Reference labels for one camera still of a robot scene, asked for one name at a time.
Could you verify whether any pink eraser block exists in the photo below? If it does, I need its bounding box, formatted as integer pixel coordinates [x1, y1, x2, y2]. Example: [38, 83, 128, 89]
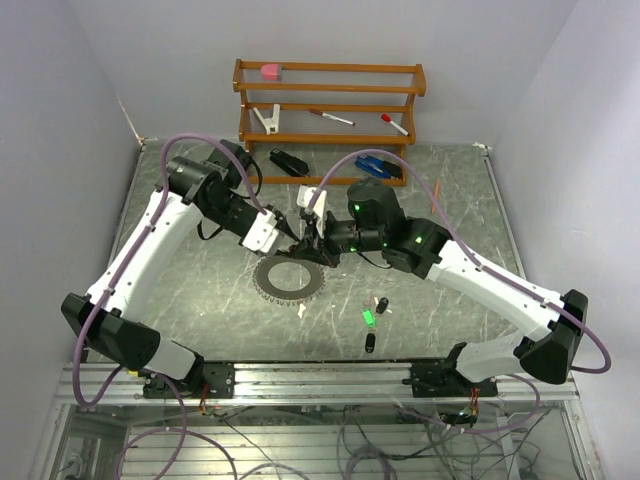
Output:
[260, 63, 283, 82]

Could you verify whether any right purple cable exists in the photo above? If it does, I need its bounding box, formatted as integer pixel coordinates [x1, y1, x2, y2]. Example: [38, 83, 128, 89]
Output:
[305, 147, 612, 436]

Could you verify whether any purple cable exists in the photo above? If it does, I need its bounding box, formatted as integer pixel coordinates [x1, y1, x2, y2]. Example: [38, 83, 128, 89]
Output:
[305, 147, 612, 436]
[71, 131, 271, 480]

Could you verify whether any white plastic clip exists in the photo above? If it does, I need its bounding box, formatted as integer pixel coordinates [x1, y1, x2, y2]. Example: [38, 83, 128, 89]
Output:
[252, 104, 281, 135]

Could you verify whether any red-capped marker right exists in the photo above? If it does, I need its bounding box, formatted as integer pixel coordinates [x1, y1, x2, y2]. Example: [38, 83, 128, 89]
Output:
[380, 113, 411, 137]

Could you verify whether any red-capped marker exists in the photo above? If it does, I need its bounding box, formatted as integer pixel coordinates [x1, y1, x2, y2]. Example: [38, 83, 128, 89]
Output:
[380, 113, 411, 137]
[308, 108, 356, 127]

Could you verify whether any aluminium mounting rail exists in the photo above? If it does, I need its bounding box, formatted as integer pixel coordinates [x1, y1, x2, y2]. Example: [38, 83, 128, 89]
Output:
[54, 363, 579, 406]

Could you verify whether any orange pencil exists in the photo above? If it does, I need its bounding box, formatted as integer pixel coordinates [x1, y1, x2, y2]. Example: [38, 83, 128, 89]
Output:
[431, 178, 441, 214]

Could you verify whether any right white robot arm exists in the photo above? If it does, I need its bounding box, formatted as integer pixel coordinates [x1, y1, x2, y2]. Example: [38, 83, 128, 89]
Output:
[292, 178, 588, 396]

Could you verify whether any green key tag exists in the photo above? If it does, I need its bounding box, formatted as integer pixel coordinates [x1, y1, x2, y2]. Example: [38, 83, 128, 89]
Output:
[362, 309, 377, 329]

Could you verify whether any blue stapler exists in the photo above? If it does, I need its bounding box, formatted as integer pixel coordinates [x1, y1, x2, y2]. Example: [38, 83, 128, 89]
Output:
[354, 155, 404, 180]

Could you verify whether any metal disc with keyrings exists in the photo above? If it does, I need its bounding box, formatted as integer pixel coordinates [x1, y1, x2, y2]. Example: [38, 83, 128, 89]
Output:
[252, 256, 324, 306]

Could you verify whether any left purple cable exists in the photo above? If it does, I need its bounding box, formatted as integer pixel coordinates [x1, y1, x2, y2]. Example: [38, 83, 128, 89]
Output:
[71, 131, 271, 480]

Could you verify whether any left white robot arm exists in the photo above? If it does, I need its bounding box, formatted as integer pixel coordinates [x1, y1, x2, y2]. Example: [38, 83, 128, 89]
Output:
[61, 138, 292, 397]

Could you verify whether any red-capped marker left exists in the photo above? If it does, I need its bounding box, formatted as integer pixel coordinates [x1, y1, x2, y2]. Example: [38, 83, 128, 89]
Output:
[308, 108, 356, 127]

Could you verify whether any wooden three-tier shelf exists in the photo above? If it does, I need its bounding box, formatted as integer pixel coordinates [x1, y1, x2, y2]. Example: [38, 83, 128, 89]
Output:
[232, 59, 427, 157]

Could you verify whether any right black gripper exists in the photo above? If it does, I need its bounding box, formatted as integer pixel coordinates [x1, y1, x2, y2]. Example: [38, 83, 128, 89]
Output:
[291, 207, 386, 269]

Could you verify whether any black key tag upper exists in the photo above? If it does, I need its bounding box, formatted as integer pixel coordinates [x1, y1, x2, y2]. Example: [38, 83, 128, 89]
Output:
[375, 297, 389, 315]

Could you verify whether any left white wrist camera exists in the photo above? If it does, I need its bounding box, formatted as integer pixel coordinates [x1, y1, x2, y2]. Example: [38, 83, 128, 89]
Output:
[241, 210, 280, 256]

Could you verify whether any black stapler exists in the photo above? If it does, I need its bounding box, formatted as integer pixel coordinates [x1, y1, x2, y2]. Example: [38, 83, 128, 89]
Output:
[269, 148, 310, 177]

